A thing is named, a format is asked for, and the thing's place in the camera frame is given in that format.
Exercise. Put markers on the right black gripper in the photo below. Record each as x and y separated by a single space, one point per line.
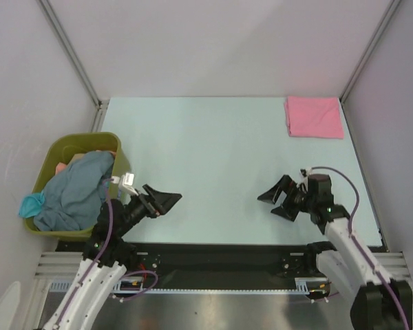
272 194

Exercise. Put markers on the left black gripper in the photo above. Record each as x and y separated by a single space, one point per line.
157 203

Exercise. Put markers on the pink t shirt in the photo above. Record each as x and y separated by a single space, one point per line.
313 118

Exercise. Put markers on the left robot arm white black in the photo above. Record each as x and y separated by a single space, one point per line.
107 259

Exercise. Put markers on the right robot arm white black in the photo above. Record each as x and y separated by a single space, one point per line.
377 300

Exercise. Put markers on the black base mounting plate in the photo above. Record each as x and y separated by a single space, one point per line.
219 267

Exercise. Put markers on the grey blue t shirt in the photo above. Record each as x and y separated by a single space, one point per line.
74 196

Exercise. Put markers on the peach t shirt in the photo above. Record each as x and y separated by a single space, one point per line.
62 166

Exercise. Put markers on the olive green plastic bin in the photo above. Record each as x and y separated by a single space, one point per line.
63 150

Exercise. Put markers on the turquoise t shirt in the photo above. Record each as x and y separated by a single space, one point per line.
31 205

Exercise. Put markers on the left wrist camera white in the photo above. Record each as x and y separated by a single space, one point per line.
125 183

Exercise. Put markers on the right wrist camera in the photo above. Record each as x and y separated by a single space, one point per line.
316 186

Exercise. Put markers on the aluminium front rail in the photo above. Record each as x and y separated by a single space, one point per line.
62 265

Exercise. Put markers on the left aluminium frame post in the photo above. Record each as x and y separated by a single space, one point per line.
64 41

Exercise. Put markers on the aluminium frame post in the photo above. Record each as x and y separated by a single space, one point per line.
64 41
366 55

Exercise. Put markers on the right aluminium frame post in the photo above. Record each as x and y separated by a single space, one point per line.
366 55

